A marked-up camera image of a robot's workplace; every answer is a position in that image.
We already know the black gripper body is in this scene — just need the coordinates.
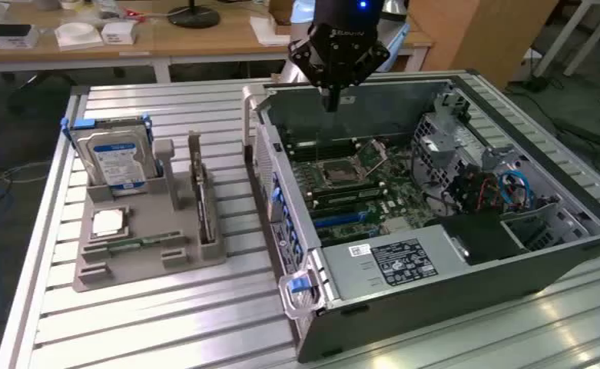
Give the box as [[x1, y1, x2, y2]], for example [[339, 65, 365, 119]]
[[308, 0, 385, 89]]

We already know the graphics card with metal bracket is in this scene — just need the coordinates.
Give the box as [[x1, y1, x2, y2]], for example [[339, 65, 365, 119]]
[[186, 129, 220, 247]]

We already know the white foam block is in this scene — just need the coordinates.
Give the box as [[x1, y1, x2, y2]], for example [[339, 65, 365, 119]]
[[250, 15, 295, 46]]

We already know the wooden desk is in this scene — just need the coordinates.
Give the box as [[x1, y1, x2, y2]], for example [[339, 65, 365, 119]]
[[0, 0, 433, 84]]

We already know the black RAM slot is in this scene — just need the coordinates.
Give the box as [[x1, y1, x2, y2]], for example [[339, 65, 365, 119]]
[[287, 138, 357, 149], [315, 194, 385, 204], [314, 191, 384, 201], [291, 151, 363, 162], [314, 188, 384, 198], [284, 131, 355, 142], [312, 184, 383, 194], [288, 145, 360, 155]]

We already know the wooden cabinet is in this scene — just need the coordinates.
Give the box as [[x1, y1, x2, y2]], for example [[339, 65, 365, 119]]
[[409, 0, 560, 84]]

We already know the black round lamp base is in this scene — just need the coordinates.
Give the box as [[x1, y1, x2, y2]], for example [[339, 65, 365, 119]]
[[167, 0, 222, 28]]

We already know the metal socket cover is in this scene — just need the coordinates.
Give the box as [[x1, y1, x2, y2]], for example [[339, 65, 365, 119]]
[[356, 138, 389, 172]]

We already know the metal drive cage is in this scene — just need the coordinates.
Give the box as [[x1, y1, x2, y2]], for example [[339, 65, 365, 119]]
[[411, 91, 488, 193]]

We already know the CPU socket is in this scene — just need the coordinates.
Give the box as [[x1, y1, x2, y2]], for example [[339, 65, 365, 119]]
[[319, 158, 368, 186]]

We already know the small white labelled box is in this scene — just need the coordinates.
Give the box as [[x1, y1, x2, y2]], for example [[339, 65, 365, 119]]
[[99, 21, 139, 45]]

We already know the green motherboard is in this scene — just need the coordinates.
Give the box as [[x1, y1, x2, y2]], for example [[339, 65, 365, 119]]
[[282, 126, 464, 247]]

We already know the black long expansion slot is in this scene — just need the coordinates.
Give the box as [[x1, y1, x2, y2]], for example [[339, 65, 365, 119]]
[[310, 203, 367, 215]]

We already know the blue expansion slot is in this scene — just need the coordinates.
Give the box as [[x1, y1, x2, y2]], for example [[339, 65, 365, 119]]
[[312, 214, 368, 228]]

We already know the white square box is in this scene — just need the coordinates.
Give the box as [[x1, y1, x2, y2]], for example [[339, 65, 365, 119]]
[[55, 22, 104, 52]]

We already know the hard disk with blue carrier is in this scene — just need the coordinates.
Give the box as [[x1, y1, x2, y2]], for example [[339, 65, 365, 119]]
[[60, 113, 158, 193]]

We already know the black office chair base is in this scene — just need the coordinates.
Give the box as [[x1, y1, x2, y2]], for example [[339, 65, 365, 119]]
[[2, 67, 127, 115]]

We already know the metal disk bay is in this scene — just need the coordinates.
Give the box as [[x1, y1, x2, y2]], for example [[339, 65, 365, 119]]
[[499, 201, 577, 253]]

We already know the white box with black lid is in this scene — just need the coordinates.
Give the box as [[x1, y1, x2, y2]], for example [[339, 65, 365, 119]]
[[0, 23, 40, 50]]

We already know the silver CPU chip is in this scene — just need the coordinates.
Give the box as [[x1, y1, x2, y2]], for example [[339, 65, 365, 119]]
[[90, 209, 130, 239]]

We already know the gray power supply unit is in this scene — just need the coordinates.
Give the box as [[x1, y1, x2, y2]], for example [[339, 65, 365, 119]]
[[319, 225, 473, 303]]

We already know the green RAM stick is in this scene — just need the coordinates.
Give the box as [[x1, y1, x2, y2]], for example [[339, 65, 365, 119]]
[[108, 236, 180, 253]]

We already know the gray parts rack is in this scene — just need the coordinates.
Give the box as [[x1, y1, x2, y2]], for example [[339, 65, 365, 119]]
[[71, 138, 228, 294]]

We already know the black open PC case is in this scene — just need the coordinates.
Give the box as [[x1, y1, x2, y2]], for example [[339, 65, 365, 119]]
[[240, 68, 600, 364]]

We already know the blue disk wire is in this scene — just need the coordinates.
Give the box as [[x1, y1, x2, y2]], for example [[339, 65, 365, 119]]
[[497, 170, 537, 211]]

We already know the red wire bundle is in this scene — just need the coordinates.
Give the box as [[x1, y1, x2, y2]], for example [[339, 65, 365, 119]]
[[476, 176, 496, 211]]

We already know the white table frame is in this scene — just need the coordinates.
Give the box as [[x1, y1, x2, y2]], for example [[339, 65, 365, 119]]
[[563, 0, 600, 105]]

